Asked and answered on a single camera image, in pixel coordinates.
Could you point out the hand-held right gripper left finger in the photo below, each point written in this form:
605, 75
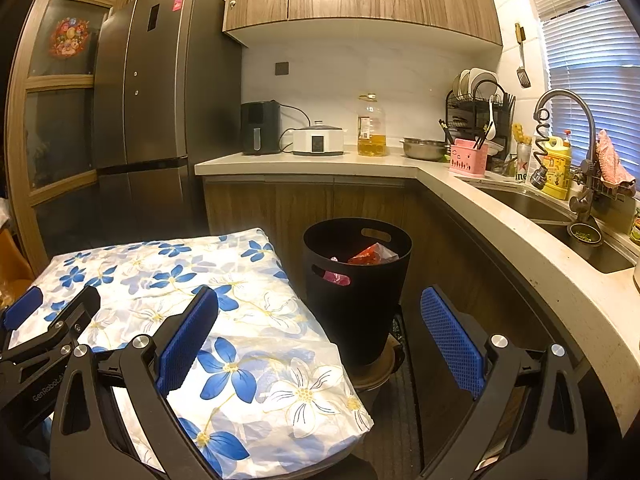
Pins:
185, 345

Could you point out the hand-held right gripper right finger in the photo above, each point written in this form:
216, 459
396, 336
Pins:
450, 345

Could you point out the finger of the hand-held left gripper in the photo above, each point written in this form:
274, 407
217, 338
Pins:
20, 308
75, 312

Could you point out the black trash bin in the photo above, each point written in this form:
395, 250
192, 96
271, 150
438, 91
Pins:
360, 320

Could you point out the red and white plastic bag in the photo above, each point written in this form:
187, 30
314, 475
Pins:
372, 256

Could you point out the pink plastic bag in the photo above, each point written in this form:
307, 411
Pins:
336, 277

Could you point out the wooden chair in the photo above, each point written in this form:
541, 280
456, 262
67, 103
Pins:
17, 265

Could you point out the blue floral tablecloth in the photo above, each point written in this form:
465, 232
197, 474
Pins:
165, 280

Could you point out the round wooden base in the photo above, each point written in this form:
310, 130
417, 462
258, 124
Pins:
377, 372

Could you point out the wooden base cabinets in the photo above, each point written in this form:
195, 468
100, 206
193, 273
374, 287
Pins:
475, 270

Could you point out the sink strainer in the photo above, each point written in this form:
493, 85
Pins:
584, 233

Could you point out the steel kitchen sink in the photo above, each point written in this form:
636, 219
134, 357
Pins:
600, 255

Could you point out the pink utensil holder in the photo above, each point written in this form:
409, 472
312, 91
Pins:
467, 162

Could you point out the silver drink can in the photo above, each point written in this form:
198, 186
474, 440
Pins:
523, 165

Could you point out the steel bowl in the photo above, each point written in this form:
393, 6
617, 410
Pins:
424, 149

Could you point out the yellow detergent bottle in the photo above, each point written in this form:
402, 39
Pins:
557, 170

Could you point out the dark steel refrigerator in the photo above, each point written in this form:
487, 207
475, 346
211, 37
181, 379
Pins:
165, 110

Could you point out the cooking oil bottle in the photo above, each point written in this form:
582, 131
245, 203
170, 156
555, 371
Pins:
372, 132

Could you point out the wooden glass door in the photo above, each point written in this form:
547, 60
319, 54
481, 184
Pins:
60, 82

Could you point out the black dish rack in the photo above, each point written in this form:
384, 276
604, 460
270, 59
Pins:
465, 115

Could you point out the black air fryer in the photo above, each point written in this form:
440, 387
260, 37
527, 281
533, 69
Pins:
261, 125

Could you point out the white rice cooker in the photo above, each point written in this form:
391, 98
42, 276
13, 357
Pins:
318, 142

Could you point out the pink dish cloth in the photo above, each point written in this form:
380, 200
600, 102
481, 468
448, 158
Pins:
612, 160

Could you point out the white plate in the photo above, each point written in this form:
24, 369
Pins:
484, 80

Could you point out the steel kitchen faucet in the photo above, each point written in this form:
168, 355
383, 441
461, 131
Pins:
565, 94

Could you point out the red door decoration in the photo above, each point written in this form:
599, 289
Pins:
70, 36

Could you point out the hanging metal spatula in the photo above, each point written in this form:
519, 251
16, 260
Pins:
523, 77

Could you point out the white window blinds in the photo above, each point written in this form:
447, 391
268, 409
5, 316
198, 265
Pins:
590, 50

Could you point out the dark wall outlet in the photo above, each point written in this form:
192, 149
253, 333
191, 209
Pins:
281, 68

